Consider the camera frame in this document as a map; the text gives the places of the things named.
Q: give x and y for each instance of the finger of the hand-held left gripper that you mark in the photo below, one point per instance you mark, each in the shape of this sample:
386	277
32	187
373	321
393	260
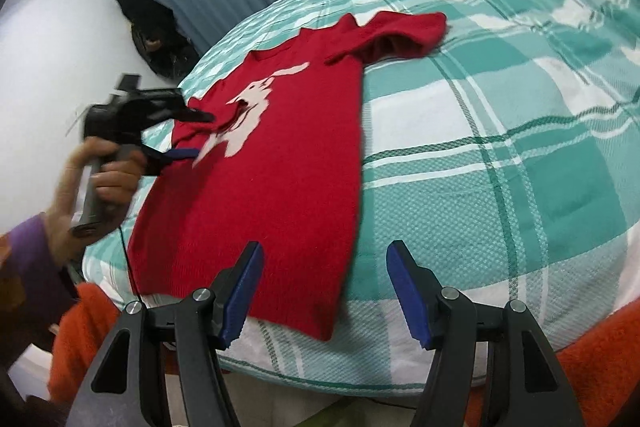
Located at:
175	155
196	114

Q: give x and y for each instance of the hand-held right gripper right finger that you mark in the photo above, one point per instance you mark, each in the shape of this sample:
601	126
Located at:
407	297

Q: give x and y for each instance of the orange fleece blanket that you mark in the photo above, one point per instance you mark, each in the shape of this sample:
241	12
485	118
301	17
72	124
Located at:
600	357

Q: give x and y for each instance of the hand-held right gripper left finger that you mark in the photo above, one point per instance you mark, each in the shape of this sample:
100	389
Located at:
244	294

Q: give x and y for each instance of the black hanging clothing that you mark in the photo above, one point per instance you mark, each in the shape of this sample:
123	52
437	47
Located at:
155	37

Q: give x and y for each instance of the green white checked blanket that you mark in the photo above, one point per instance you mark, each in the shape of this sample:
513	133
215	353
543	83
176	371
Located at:
500	117

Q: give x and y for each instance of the person's left hand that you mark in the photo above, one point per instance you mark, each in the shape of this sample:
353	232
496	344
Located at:
75	202

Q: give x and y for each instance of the red sweater with white print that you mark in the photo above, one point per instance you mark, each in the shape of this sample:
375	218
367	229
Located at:
280	167

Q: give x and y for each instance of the person's left forearm purple sleeve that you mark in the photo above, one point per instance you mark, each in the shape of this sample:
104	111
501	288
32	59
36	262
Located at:
27	277

